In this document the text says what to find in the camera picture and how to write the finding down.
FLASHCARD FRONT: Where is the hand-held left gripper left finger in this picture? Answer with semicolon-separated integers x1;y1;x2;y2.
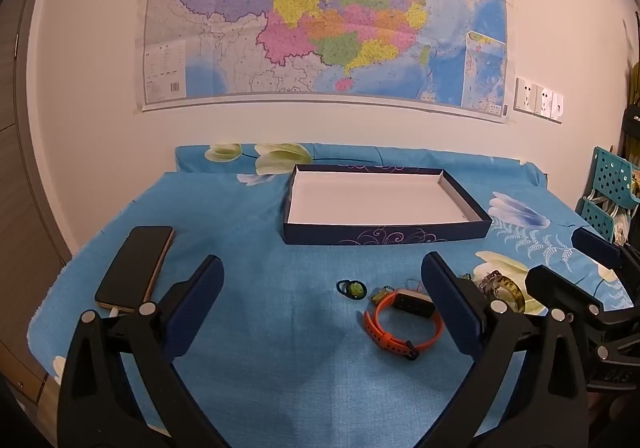
56;255;226;448

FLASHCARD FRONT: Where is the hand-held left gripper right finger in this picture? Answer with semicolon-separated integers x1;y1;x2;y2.
421;252;591;448

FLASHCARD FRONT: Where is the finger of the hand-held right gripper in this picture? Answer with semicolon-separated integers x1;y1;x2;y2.
525;265;608;323
572;228;640;279

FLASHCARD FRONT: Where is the leopard pattern bangle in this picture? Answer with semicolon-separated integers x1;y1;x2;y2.
492;277;527;315

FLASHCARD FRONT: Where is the orange smart band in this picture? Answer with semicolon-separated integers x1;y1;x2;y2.
363;289;445;360

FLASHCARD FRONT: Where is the green bead black cord bracelet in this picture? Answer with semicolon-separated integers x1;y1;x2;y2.
336;279;367;301

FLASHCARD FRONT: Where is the dark blue cardboard box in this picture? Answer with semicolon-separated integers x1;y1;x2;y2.
283;164;493;245

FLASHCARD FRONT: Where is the teal perforated plastic chair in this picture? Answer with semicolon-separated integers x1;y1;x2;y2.
575;146;640;243

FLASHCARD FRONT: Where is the blue floral cloth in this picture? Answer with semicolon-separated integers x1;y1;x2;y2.
27;143;638;448

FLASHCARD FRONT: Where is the black smartphone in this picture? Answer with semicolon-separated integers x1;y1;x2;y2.
95;226;176;313

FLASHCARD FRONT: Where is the yellow green hanging bag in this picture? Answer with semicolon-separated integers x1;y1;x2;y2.
626;60;640;108

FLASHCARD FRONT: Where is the brown wooden door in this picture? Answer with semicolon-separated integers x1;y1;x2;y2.
0;0;73;404

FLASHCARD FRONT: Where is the colourful wall map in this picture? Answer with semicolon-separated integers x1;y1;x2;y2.
134;0;516;126

